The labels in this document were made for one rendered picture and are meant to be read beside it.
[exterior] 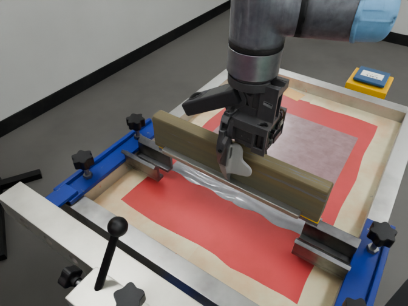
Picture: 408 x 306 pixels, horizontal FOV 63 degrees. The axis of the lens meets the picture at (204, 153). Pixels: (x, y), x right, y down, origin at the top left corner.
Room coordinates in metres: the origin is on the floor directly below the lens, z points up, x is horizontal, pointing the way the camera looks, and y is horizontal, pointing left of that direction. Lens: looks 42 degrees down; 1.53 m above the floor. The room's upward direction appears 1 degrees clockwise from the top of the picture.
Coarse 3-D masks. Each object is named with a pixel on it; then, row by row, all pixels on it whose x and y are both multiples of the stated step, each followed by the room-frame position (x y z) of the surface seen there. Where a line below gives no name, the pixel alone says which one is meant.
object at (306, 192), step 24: (168, 120) 0.52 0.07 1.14; (168, 144) 0.52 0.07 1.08; (192, 144) 0.48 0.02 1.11; (216, 144) 0.45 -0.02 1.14; (240, 144) 0.45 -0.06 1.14; (216, 168) 0.45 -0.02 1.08; (264, 168) 0.40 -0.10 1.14; (288, 168) 0.39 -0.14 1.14; (264, 192) 0.39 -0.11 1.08; (288, 192) 0.37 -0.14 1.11; (312, 192) 0.35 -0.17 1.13; (312, 216) 0.35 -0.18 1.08
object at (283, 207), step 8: (168, 152) 0.50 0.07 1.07; (176, 152) 0.50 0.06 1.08; (184, 160) 0.48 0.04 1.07; (192, 160) 0.48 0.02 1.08; (200, 168) 0.46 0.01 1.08; (208, 168) 0.46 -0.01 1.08; (216, 176) 0.44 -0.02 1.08; (232, 184) 0.42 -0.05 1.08; (240, 184) 0.42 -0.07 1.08; (248, 192) 0.40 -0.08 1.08; (256, 192) 0.40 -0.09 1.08; (264, 200) 0.38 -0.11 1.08; (272, 200) 0.38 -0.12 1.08; (280, 208) 0.36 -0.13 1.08; (288, 208) 0.36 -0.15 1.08; (296, 216) 0.35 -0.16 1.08
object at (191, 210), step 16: (288, 112) 0.82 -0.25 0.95; (208, 128) 0.74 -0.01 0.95; (288, 128) 0.74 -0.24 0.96; (272, 144) 0.67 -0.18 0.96; (176, 160) 0.60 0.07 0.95; (176, 176) 0.55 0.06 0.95; (128, 192) 0.50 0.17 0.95; (144, 192) 0.50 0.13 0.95; (160, 192) 0.50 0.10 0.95; (176, 192) 0.50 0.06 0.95; (192, 192) 0.50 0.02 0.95; (208, 192) 0.50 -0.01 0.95; (144, 208) 0.45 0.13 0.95; (160, 208) 0.45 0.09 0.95; (176, 208) 0.45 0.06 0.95; (192, 208) 0.46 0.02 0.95; (208, 208) 0.46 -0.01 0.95; (224, 208) 0.46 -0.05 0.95; (160, 224) 0.41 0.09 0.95; (176, 224) 0.41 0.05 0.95; (192, 224) 0.41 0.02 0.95; (208, 224) 0.42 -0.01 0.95; (192, 240) 0.38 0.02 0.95
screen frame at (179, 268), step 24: (288, 72) 1.00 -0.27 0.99; (336, 96) 0.88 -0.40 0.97; (360, 96) 0.86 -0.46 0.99; (120, 168) 0.55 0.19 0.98; (384, 168) 0.57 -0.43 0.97; (96, 192) 0.48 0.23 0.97; (384, 192) 0.48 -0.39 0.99; (72, 216) 0.43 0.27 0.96; (96, 216) 0.40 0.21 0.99; (384, 216) 0.42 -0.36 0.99; (120, 240) 0.35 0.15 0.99; (144, 240) 0.35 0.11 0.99; (144, 264) 0.32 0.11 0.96; (168, 264) 0.30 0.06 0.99; (192, 264) 0.30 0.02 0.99; (192, 288) 0.26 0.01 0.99; (216, 288) 0.26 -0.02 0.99
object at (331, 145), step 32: (320, 128) 0.75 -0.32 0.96; (352, 128) 0.75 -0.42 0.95; (288, 160) 0.61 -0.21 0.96; (320, 160) 0.61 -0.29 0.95; (352, 160) 0.62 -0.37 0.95; (224, 224) 0.42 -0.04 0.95; (256, 224) 0.42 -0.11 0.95; (224, 256) 0.34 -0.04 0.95; (256, 256) 0.34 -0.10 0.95; (288, 256) 0.34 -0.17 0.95; (288, 288) 0.28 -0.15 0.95
